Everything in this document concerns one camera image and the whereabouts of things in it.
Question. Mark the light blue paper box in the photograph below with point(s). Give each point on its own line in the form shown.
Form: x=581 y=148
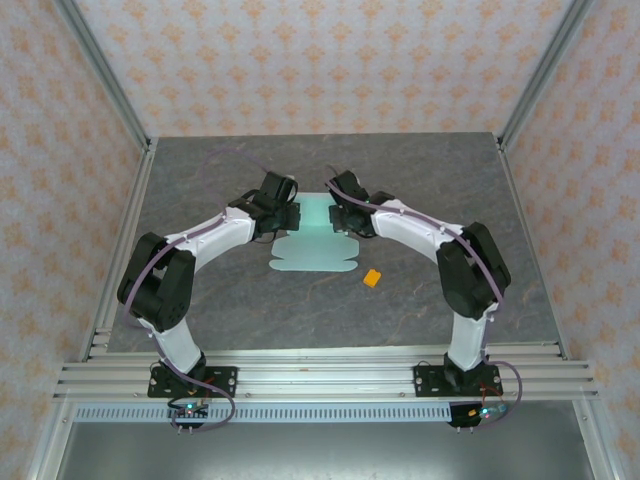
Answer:
x=312 y=252

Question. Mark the black controller board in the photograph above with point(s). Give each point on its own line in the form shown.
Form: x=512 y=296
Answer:
x=190 y=412
x=480 y=414

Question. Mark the small orange block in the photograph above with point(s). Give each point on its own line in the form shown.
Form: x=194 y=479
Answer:
x=372 y=278

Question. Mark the long aluminium mounting rail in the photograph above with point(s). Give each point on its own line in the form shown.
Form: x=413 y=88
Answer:
x=325 y=380

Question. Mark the aluminium frame leg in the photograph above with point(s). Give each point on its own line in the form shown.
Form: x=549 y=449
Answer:
x=46 y=450
x=597 y=450

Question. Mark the aluminium frame post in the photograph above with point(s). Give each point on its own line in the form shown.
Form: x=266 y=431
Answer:
x=102 y=65
x=550 y=65

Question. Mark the grey metal sheet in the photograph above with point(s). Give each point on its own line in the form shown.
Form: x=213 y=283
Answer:
x=325 y=450

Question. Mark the aluminium side rail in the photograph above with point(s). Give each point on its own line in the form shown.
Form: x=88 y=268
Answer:
x=519 y=200
x=135 y=200

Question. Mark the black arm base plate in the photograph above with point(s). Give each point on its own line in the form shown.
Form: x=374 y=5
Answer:
x=225 y=382
x=425 y=382

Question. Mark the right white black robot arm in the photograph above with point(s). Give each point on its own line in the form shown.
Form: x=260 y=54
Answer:
x=467 y=340

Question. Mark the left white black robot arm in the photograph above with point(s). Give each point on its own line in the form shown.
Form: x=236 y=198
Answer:
x=175 y=345

